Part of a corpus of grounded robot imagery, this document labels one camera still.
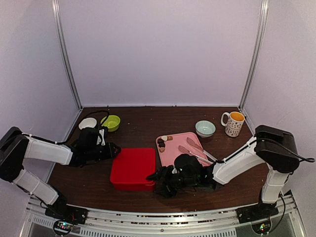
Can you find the white floral mug yellow inside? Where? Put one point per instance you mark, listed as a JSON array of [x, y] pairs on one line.
[[232, 123]]

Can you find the light blue ceramic bowl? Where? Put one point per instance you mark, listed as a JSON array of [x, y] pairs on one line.
[[205, 129]]

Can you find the green plastic bowl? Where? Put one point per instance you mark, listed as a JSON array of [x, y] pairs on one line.
[[112, 122]]

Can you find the pink plastic tray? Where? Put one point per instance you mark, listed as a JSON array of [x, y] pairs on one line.
[[171, 152]]

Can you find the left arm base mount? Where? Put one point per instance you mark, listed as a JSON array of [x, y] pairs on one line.
[[70, 214]]

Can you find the red tin box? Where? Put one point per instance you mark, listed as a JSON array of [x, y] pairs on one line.
[[138, 187]]

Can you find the aluminium front rail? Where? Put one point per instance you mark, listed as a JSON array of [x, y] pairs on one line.
[[211, 223]]

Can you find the white ceramic bowl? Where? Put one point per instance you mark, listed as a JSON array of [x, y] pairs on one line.
[[88, 123]]

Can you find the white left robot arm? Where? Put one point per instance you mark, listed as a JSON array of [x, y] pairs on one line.
[[22, 153]]

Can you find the aluminium frame post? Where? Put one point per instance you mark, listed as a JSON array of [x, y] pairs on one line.
[[263, 17], [64, 53]]

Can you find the red tin lid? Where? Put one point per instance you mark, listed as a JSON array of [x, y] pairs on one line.
[[132, 167]]

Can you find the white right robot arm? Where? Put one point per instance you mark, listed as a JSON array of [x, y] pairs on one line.
[[275, 147]]

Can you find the aluminium frame post left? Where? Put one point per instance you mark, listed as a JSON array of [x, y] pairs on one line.
[[64, 53]]

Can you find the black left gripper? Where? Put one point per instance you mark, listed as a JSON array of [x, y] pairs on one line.
[[110, 148]]

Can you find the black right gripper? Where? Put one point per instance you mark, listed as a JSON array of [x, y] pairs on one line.
[[164, 174]]

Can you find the dark chocolate tray left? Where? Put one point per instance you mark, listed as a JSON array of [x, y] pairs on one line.
[[161, 143]]

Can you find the aluminium frame post right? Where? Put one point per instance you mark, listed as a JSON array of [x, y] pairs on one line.
[[263, 17]]

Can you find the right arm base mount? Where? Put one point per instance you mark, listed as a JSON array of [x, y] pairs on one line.
[[254, 213]]

